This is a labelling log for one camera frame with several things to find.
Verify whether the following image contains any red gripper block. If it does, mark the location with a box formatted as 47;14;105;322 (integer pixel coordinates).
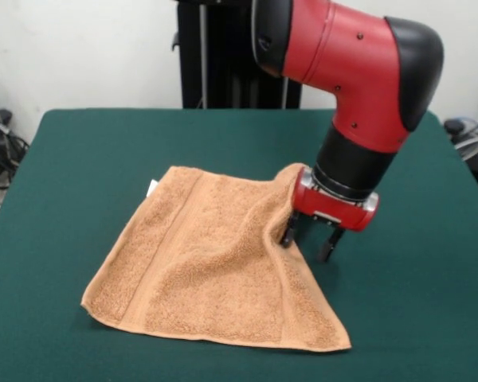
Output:
280;166;381;263

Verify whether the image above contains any tan terry towel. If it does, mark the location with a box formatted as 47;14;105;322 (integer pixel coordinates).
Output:
80;162;352;353

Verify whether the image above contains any grey chair base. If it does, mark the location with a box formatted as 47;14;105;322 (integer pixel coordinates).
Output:
443;116;478;192

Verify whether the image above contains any dark green tablecloth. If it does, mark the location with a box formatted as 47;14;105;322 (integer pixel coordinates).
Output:
0;107;478;382

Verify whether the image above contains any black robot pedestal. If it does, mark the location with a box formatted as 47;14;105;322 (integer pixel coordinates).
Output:
170;0;304;111

